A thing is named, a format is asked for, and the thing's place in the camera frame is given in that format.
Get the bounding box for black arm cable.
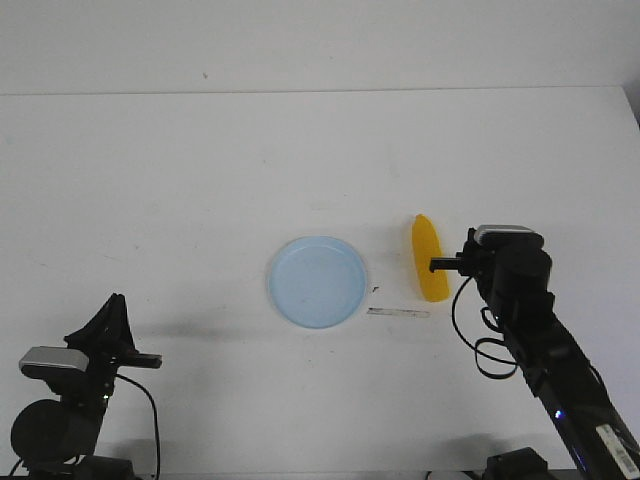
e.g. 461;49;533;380
115;374;162;477
451;275;519;381

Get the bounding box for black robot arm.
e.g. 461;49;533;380
428;225;639;479
10;293;162;479

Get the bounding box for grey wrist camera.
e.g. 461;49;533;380
19;346;89;373
473;224;544;249

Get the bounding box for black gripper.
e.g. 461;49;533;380
64;293;162;405
429;227;552;310

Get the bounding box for clear tape strip on table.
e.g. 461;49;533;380
367;308;430;318

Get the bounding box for yellow corn cob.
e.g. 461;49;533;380
411;214;450;303

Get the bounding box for light blue round plate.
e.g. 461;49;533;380
266;236;368;330

